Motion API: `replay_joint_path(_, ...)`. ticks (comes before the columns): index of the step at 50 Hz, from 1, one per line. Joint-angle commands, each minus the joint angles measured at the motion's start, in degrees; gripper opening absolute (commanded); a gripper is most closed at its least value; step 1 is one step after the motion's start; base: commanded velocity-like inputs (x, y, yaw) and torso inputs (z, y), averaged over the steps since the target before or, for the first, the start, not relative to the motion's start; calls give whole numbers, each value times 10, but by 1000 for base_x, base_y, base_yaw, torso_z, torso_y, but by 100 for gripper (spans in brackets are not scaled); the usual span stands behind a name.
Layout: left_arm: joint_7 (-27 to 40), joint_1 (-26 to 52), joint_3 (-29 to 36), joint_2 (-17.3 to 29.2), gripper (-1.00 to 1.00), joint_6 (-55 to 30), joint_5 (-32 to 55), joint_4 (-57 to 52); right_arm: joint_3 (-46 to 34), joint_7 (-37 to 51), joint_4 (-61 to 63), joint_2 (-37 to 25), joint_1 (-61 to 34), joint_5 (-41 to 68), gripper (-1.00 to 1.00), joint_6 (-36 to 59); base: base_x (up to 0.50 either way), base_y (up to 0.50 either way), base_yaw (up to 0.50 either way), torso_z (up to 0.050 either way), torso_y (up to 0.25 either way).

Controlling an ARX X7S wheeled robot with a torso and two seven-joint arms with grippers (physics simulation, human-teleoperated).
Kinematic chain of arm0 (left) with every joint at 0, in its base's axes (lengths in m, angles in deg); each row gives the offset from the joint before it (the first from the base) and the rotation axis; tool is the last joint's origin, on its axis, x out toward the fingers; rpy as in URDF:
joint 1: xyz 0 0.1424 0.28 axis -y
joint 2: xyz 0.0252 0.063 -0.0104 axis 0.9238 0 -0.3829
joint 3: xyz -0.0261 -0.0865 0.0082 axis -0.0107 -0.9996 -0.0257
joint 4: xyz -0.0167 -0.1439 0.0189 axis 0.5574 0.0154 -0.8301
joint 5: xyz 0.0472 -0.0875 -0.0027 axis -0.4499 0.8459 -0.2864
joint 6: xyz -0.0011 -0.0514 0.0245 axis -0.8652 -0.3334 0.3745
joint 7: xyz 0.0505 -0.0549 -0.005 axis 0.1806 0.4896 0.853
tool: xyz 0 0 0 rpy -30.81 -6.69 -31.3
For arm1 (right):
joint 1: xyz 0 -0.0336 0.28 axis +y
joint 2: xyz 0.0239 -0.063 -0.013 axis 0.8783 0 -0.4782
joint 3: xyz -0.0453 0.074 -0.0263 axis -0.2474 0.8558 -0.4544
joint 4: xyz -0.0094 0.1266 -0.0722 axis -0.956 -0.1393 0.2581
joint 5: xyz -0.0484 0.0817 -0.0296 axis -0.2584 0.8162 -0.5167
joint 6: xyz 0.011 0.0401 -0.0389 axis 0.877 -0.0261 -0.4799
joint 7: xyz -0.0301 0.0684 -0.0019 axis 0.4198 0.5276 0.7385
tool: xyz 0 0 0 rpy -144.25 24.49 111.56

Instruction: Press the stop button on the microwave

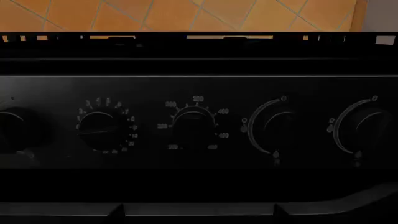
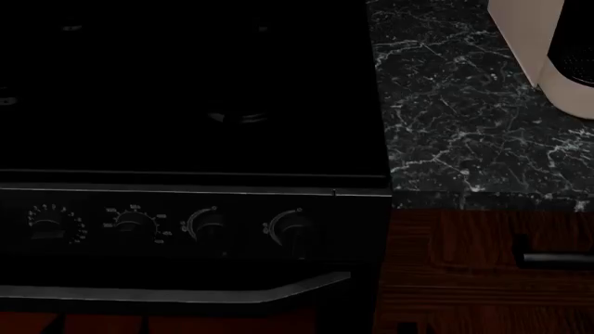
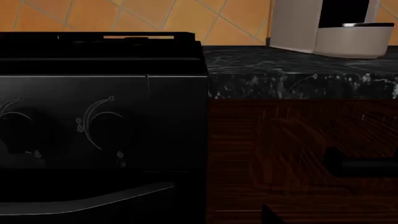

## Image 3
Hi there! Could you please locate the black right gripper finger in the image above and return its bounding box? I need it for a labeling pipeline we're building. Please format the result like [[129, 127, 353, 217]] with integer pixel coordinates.
[[261, 203, 287, 224]]

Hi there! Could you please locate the dark wooden cabinet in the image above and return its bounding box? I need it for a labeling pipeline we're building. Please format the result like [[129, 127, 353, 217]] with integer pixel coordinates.
[[206, 98, 398, 224]]

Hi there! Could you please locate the black stove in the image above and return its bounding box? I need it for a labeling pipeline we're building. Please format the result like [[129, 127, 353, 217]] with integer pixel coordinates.
[[0, 32, 209, 224]]

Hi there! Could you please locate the dark marble countertop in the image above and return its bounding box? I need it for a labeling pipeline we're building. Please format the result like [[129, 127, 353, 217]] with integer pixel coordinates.
[[201, 45, 398, 100]]

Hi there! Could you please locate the black stove knob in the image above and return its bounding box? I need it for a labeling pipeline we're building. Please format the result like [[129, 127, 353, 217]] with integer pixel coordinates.
[[89, 111, 136, 154], [0, 112, 35, 155]]

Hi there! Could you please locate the white coffee machine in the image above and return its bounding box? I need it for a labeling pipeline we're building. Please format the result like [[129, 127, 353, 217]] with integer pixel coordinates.
[[268, 0, 396, 60]]

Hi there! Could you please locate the black drawer handle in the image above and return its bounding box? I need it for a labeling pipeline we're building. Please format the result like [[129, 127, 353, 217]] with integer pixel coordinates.
[[324, 146, 398, 179]]

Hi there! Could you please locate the black oven door handle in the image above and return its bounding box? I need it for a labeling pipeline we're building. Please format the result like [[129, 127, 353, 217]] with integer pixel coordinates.
[[0, 181, 175, 216]]

